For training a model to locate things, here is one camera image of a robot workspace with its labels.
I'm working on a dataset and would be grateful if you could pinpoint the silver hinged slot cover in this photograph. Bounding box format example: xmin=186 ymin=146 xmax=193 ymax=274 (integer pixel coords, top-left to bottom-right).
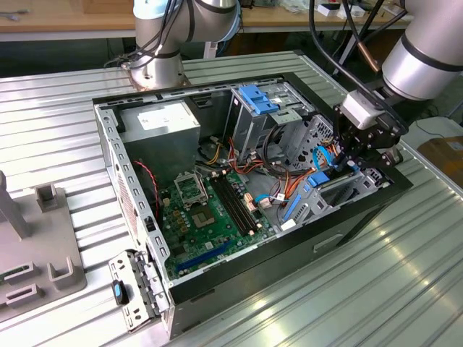
xmin=108 ymin=248 xmax=171 ymax=333

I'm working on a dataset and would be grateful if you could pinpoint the black RAM slot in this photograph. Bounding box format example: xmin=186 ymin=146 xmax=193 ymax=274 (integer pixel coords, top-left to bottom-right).
xmin=211 ymin=176 xmax=249 ymax=238
xmin=225 ymin=172 xmax=262 ymax=234
xmin=221 ymin=173 xmax=258 ymax=235
xmin=216 ymin=175 xmax=253 ymax=236

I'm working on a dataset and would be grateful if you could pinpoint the black cable loop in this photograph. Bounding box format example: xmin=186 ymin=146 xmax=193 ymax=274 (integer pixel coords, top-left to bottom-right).
xmin=262 ymin=124 xmax=292 ymax=178

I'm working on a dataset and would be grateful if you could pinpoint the blue expansion slot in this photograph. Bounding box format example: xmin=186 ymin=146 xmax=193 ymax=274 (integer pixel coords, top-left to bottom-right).
xmin=176 ymin=241 xmax=232 ymax=272

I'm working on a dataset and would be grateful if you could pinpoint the orange power wire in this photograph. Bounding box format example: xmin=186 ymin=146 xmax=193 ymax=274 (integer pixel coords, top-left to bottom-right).
xmin=284 ymin=138 xmax=341 ymax=204

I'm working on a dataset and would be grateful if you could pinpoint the black case fan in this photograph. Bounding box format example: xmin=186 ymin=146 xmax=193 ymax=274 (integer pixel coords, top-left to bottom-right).
xmin=132 ymin=160 xmax=162 ymax=221

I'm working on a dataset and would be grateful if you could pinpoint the green motherboard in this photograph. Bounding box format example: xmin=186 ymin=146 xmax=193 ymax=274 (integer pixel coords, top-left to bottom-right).
xmin=158 ymin=169 xmax=278 ymax=281

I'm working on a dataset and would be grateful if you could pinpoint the long wooden desk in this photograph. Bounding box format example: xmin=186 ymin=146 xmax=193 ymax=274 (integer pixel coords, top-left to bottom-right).
xmin=0 ymin=0 xmax=413 ymax=75

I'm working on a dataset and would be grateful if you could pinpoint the grey metal drive cage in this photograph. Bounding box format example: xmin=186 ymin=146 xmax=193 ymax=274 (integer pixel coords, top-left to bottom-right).
xmin=229 ymin=81 xmax=315 ymax=160

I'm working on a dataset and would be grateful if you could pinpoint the pale blue data wire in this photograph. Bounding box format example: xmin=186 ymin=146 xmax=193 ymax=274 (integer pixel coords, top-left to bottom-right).
xmin=255 ymin=193 xmax=289 ymax=207

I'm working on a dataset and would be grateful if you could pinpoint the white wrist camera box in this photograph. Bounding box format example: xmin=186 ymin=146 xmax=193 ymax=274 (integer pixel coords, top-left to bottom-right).
xmin=339 ymin=92 xmax=388 ymax=129

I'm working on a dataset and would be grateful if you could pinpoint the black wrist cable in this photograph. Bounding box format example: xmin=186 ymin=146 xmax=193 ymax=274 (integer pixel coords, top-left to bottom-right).
xmin=307 ymin=0 xmax=402 ymax=126

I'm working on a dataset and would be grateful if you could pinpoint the grey power supply unit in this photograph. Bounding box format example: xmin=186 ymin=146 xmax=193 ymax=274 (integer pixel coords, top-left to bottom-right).
xmin=117 ymin=99 xmax=202 ymax=189

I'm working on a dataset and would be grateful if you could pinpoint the blue plastic drive bracket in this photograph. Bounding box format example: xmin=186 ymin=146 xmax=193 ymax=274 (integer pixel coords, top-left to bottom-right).
xmin=238 ymin=85 xmax=281 ymax=115

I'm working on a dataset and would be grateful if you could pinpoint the white box black top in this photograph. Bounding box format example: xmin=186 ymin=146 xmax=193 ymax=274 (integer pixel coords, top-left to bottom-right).
xmin=318 ymin=2 xmax=343 ymax=17

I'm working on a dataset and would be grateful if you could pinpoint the white low table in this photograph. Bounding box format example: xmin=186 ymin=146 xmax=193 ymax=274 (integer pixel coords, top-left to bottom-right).
xmin=408 ymin=115 xmax=463 ymax=149

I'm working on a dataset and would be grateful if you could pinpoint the grey parts rack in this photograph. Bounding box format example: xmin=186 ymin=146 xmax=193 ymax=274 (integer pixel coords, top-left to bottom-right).
xmin=0 ymin=169 xmax=90 ymax=319

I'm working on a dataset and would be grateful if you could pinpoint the black open PC case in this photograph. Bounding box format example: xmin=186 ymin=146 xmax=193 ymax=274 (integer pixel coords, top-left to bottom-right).
xmin=91 ymin=71 xmax=414 ymax=340

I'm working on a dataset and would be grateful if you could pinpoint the multicolour power wire bundle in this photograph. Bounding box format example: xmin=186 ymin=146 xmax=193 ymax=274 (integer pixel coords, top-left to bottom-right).
xmin=197 ymin=139 xmax=265 ymax=180

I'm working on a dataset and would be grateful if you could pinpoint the black latch blue stripe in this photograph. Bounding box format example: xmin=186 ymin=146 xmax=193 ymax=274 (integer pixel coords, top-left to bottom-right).
xmin=111 ymin=278 xmax=131 ymax=307

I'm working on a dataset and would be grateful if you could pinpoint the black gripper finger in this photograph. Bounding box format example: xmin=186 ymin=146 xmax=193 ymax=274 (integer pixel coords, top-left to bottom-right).
xmin=332 ymin=103 xmax=367 ymax=170
xmin=346 ymin=149 xmax=404 ymax=171

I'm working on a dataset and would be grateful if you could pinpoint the grey metal disk bay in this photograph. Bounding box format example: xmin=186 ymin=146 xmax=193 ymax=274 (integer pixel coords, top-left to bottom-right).
xmin=280 ymin=113 xmax=395 ymax=232

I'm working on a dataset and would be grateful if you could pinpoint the copper coloured hose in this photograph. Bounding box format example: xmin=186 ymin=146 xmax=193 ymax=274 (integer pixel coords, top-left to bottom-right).
xmin=356 ymin=38 xmax=381 ymax=74

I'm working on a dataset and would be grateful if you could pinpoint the green RAM stick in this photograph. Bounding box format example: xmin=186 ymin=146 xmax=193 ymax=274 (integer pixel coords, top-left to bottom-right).
xmin=0 ymin=265 xmax=30 ymax=285

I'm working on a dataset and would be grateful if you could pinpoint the hard disk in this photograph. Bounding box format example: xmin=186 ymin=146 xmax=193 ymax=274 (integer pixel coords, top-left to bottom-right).
xmin=281 ymin=160 xmax=362 ymax=222

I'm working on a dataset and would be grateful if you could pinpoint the brown cardboard box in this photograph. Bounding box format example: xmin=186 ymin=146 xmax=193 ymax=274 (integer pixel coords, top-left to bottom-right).
xmin=415 ymin=135 xmax=463 ymax=189

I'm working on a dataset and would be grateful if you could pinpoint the metal socket cover frame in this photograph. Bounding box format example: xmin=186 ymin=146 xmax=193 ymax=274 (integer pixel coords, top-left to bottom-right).
xmin=173 ymin=171 xmax=210 ymax=210

